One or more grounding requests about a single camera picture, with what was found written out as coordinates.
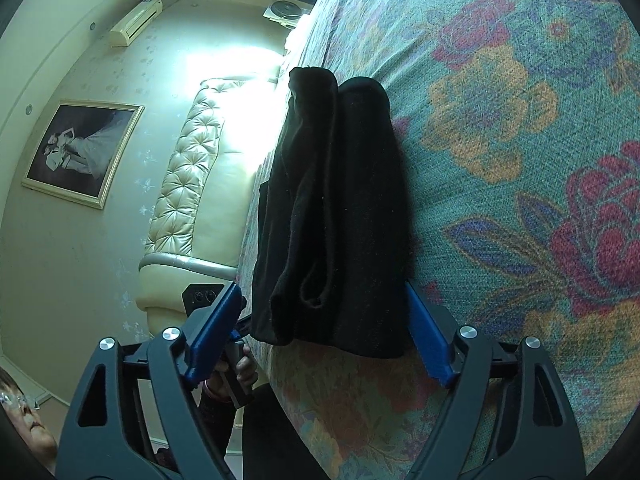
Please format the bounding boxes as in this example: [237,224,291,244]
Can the person left hand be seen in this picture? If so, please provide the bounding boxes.
[203,344,259,401]

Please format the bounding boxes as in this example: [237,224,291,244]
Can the framed wedding photo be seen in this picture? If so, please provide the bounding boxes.
[22,100,144,210]

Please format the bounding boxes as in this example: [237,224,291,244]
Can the cream tufted headboard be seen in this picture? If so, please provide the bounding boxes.
[136,77,285,336]

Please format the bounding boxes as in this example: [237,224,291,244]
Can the white air conditioner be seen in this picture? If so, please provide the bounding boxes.
[108,0,164,49]

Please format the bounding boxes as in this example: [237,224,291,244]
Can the white fan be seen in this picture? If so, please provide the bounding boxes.
[262,0,310,29]

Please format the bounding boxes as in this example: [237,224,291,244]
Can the black pants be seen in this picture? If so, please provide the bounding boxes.
[250,67,411,359]

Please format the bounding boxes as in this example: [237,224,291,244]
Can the floral bedspread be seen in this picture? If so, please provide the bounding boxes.
[234,0,640,480]

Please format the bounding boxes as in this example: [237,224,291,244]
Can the person head with glasses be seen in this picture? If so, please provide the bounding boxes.
[0,368,58,474]

